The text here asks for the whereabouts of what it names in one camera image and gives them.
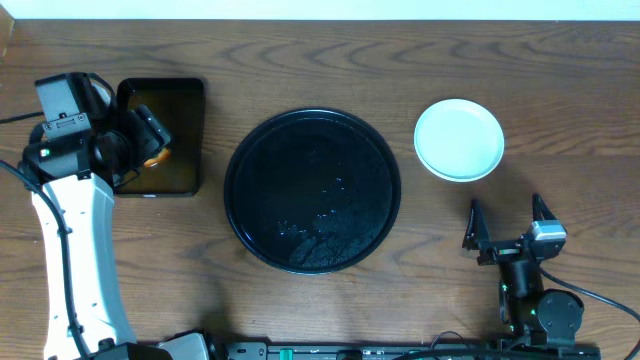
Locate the pale green plate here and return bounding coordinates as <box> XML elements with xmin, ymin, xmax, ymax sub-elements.
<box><xmin>413</xmin><ymin>99</ymin><xmax>505</xmax><ymax>183</ymax></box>

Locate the round black serving tray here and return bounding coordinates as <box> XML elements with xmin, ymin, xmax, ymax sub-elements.
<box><xmin>224</xmin><ymin>108</ymin><xmax>401</xmax><ymax>275</ymax></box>

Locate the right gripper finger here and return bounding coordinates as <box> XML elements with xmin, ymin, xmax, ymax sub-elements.
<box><xmin>532</xmin><ymin>193</ymin><xmax>556</xmax><ymax>221</ymax></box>
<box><xmin>462</xmin><ymin>199</ymin><xmax>491</xmax><ymax>250</ymax></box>

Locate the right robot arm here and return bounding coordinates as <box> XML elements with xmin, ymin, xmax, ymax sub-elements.
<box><xmin>462</xmin><ymin>193</ymin><xmax>584</xmax><ymax>352</ymax></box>

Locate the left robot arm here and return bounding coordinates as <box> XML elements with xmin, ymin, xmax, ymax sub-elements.
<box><xmin>21</xmin><ymin>113</ymin><xmax>211</xmax><ymax>359</ymax></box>

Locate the orange green scrub sponge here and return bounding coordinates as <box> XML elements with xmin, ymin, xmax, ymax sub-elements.
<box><xmin>144</xmin><ymin>147</ymin><xmax>171</xmax><ymax>168</ymax></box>

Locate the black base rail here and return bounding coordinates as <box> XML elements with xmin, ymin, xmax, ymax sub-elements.
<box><xmin>216</xmin><ymin>342</ymin><xmax>602</xmax><ymax>360</ymax></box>

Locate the black rectangular water tray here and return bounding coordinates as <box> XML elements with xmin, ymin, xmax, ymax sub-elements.
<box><xmin>117</xmin><ymin>78</ymin><xmax>206</xmax><ymax>198</ymax></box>

